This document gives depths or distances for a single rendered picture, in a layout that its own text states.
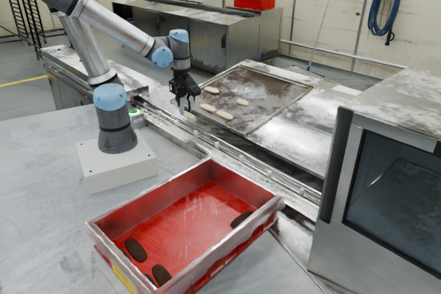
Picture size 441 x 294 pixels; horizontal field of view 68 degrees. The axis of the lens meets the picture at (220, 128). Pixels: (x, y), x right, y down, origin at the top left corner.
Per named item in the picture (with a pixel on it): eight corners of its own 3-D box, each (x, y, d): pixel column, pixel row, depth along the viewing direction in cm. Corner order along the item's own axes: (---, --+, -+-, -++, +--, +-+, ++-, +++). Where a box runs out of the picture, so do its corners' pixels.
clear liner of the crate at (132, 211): (88, 247, 93) (81, 222, 88) (210, 174, 124) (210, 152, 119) (159, 331, 73) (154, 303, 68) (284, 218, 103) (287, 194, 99)
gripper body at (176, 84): (182, 88, 149) (181, 63, 144) (194, 94, 144) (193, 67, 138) (168, 93, 145) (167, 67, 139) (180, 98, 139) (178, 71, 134)
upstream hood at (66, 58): (42, 58, 255) (39, 46, 250) (65, 53, 265) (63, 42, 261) (121, 106, 174) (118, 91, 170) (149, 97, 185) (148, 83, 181)
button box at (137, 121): (125, 132, 161) (122, 111, 156) (139, 126, 166) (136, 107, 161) (134, 138, 156) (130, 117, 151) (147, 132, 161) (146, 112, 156)
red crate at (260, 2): (233, 6, 485) (233, -3, 479) (248, 4, 508) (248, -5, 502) (260, 10, 454) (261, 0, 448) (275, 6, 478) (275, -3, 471)
